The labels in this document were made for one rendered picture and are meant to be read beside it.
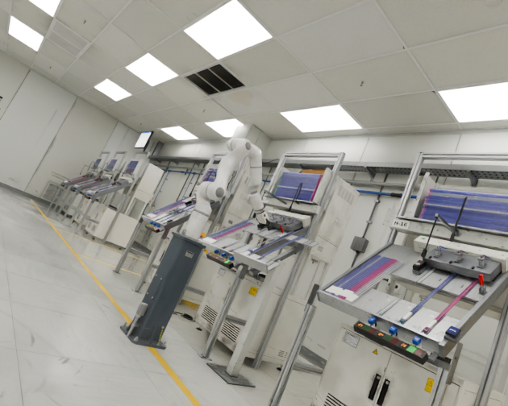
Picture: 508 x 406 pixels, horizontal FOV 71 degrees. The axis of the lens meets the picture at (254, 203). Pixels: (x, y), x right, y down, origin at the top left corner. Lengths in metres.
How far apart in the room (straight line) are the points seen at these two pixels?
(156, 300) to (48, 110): 9.05
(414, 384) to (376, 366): 0.21
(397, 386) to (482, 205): 1.08
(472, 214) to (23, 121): 10.18
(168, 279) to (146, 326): 0.31
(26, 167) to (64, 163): 0.88
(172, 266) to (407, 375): 1.45
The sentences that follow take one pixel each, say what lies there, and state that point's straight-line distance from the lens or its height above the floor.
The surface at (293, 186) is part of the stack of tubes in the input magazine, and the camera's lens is 3.26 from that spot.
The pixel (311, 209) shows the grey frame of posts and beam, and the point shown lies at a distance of 3.02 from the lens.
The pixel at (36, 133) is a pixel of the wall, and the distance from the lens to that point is 10.94.
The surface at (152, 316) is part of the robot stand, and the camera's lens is 2.42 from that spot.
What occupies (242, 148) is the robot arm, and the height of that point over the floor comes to 1.41.
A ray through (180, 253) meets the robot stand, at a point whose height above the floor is 0.59.
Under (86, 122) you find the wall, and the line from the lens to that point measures 11.14.
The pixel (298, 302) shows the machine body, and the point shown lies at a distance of 3.13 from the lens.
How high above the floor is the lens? 0.70
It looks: 9 degrees up
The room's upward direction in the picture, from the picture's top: 24 degrees clockwise
